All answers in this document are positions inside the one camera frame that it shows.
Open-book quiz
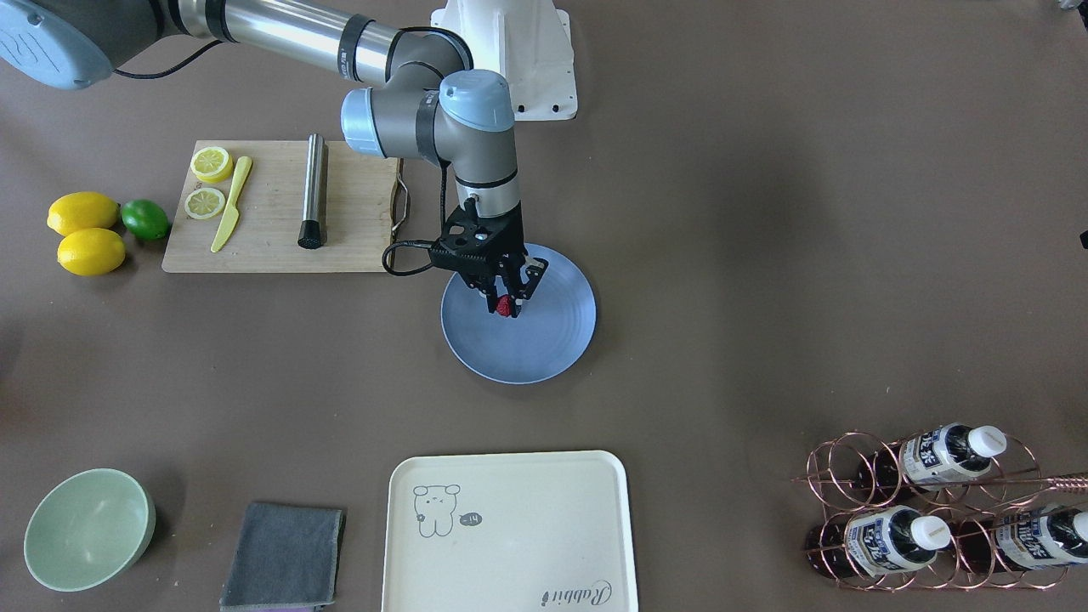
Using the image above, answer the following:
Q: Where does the green lime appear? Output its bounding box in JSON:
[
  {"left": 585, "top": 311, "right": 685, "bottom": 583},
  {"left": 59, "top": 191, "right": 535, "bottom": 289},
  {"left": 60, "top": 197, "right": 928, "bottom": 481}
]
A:
[{"left": 119, "top": 199, "right": 172, "bottom": 241}]

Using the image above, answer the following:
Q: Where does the lower tea bottle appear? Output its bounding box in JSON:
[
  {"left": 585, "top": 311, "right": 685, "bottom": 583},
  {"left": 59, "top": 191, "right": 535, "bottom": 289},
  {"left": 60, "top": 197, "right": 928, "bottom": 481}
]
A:
[
  {"left": 953, "top": 504, "right": 1087, "bottom": 574},
  {"left": 804, "top": 505, "right": 952, "bottom": 580}
]

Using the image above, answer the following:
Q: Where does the lemon half upper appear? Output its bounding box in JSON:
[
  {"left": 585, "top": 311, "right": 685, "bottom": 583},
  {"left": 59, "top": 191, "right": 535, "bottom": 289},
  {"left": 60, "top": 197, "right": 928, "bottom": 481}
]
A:
[{"left": 188, "top": 146, "right": 235, "bottom": 184}]

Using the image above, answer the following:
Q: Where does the yellow lemon lower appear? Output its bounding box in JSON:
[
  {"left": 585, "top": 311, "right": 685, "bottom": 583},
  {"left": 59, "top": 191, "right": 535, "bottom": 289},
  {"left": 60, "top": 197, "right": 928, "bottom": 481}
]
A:
[{"left": 57, "top": 228, "right": 126, "bottom": 276}]

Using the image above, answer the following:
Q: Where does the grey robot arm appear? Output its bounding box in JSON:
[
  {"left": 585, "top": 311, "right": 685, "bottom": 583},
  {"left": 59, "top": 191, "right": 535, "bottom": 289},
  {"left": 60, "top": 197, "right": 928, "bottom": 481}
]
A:
[{"left": 1, "top": 1, "right": 547, "bottom": 317}]

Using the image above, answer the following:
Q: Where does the cream rabbit tray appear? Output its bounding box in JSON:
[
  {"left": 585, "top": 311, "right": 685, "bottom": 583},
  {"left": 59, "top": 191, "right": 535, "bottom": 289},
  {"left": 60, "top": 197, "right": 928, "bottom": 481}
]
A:
[{"left": 382, "top": 450, "right": 640, "bottom": 611}]

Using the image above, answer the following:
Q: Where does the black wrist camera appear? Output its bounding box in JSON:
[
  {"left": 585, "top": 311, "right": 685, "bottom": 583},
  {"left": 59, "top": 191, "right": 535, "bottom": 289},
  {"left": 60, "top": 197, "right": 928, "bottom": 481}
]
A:
[{"left": 426, "top": 196, "right": 502, "bottom": 281}]

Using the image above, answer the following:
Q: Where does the red strawberry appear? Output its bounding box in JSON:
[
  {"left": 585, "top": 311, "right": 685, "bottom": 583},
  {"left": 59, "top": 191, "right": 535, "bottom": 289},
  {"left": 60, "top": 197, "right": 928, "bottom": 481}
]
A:
[{"left": 495, "top": 294, "right": 518, "bottom": 317}]

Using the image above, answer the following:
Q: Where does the yellow plastic knife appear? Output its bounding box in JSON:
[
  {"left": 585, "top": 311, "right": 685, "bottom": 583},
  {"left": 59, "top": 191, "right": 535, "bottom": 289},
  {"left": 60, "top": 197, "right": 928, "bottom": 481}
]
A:
[{"left": 210, "top": 156, "right": 254, "bottom": 252}]

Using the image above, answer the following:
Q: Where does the lemon slice lower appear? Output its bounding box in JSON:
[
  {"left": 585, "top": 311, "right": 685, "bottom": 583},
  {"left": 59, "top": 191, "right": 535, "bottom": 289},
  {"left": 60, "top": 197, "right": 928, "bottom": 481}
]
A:
[{"left": 183, "top": 187, "right": 228, "bottom": 220}]

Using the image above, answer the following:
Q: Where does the green bowl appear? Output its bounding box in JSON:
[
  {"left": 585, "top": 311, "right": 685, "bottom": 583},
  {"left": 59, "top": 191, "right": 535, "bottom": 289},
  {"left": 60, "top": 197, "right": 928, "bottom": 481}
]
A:
[{"left": 23, "top": 468, "right": 156, "bottom": 592}]

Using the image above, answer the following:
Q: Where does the copper wire bottle rack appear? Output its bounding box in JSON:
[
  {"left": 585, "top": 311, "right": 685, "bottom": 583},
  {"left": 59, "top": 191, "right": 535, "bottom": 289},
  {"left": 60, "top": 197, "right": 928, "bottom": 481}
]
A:
[{"left": 803, "top": 423, "right": 1085, "bottom": 592}]

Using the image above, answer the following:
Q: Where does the top tea bottle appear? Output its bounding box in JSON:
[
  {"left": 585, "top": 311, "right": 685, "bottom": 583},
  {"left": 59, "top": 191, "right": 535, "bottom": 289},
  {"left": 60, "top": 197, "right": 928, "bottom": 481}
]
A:
[{"left": 851, "top": 423, "right": 1009, "bottom": 503}]

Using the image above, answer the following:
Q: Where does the yellow lemon upper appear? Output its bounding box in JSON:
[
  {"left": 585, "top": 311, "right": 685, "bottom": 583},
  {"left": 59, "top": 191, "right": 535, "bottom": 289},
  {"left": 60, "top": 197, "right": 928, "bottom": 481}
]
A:
[{"left": 46, "top": 191, "right": 120, "bottom": 236}]

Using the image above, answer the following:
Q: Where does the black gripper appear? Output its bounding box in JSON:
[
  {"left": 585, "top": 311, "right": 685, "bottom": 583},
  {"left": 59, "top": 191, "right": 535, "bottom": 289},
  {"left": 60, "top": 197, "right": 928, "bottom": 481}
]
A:
[{"left": 475, "top": 205, "right": 548, "bottom": 318}]

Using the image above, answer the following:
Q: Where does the blue plate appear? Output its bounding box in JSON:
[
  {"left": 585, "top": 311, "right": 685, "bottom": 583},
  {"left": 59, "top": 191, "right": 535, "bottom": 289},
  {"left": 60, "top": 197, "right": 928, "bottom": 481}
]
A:
[{"left": 440, "top": 243, "right": 596, "bottom": 384}]

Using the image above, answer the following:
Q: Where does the wooden cutting board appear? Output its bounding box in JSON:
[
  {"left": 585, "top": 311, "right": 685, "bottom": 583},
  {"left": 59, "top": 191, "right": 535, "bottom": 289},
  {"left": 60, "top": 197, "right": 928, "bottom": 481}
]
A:
[{"left": 161, "top": 139, "right": 401, "bottom": 274}]

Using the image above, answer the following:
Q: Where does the tea bottle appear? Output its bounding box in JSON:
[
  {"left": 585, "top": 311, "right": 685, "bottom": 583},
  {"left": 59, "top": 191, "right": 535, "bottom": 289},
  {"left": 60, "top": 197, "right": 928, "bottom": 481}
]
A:
[
  {"left": 851, "top": 423, "right": 1009, "bottom": 503},
  {"left": 804, "top": 505, "right": 952, "bottom": 580},
  {"left": 953, "top": 504, "right": 1087, "bottom": 574}
]

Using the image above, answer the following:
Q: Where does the yellow lemon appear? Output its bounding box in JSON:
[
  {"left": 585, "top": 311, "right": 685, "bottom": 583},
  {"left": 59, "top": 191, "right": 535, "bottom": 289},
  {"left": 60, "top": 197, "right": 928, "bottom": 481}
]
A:
[
  {"left": 46, "top": 191, "right": 120, "bottom": 236},
  {"left": 57, "top": 228, "right": 126, "bottom": 276}
]

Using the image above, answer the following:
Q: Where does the grey folded cloth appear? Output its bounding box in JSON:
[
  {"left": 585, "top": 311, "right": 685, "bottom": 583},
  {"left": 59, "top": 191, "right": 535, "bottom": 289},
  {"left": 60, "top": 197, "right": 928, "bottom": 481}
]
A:
[{"left": 220, "top": 502, "right": 343, "bottom": 611}]

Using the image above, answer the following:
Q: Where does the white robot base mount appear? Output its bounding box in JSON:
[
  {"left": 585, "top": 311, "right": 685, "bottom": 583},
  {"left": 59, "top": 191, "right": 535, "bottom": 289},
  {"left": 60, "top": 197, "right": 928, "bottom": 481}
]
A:
[{"left": 430, "top": 1, "right": 579, "bottom": 122}]

